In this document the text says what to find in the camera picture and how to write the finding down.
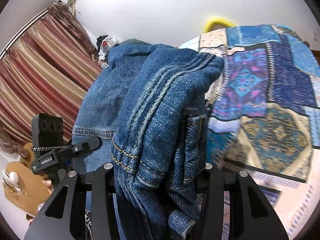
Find blue denim jeans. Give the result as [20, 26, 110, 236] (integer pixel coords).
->
[72, 41, 224, 239]

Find pile of clothes on bag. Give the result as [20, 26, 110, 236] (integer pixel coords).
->
[97, 35, 121, 69]

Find person's left hand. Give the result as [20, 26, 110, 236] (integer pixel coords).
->
[37, 177, 54, 212]

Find brown wooden board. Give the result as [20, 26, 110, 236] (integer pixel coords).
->
[4, 142, 49, 216]

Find striped maroon curtain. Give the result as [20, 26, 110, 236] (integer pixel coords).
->
[1, 2, 101, 154]

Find patchwork patterned bedspread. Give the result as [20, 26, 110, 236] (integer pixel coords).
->
[182, 24, 319, 239]

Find yellow duck fleece blanket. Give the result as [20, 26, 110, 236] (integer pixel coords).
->
[203, 17, 236, 33]

